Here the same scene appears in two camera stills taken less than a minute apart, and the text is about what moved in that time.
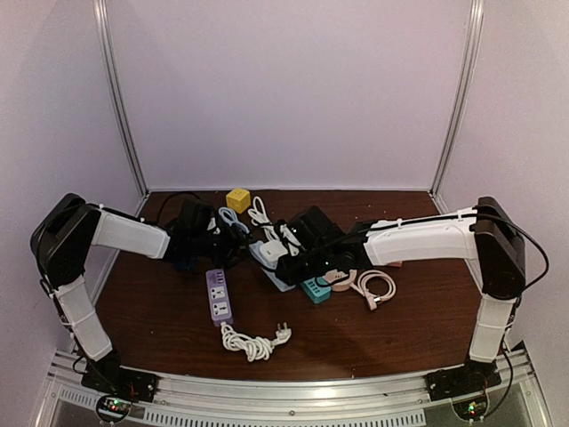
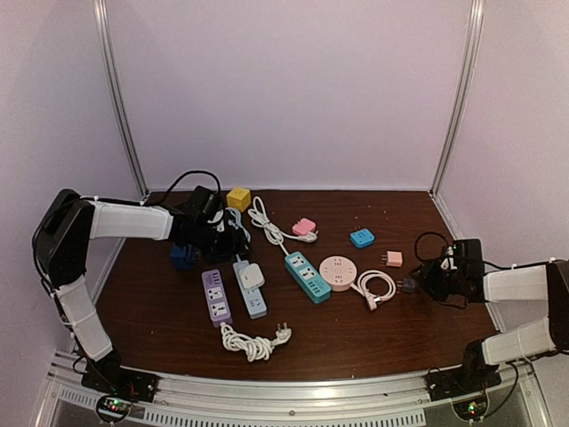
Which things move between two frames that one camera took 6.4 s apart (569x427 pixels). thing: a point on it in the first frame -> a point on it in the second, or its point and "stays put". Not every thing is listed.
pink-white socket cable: x=372 y=299 stays put
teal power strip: x=317 y=294 stays put
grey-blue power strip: x=255 y=248 -> x=253 y=298
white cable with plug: x=254 y=348 stays put
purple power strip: x=220 y=301 stays put
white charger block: x=270 y=252 -> x=251 y=276
